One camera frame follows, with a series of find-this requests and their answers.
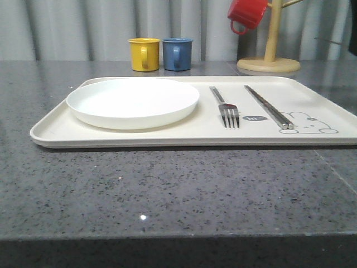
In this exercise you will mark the blue mug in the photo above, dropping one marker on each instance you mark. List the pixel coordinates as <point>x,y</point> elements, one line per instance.
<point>177,54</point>

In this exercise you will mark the cream rabbit serving tray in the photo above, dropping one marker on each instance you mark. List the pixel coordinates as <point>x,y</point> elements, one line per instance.
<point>272,111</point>

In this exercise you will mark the red mug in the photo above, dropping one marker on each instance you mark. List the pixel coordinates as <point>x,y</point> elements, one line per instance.
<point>248,13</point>

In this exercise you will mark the white round plate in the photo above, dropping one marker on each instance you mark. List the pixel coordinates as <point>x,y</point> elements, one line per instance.
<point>133,103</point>

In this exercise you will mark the wooden mug tree stand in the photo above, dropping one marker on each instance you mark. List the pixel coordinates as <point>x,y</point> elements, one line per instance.
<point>270,63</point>

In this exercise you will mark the silver metal chopstick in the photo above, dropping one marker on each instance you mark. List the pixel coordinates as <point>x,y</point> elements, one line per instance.
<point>265,107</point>
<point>274,110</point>

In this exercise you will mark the yellow mug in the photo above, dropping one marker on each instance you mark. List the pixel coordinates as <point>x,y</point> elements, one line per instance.
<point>145,54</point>

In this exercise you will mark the silver metal fork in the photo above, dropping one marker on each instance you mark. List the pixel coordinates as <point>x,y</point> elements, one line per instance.
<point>229,112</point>

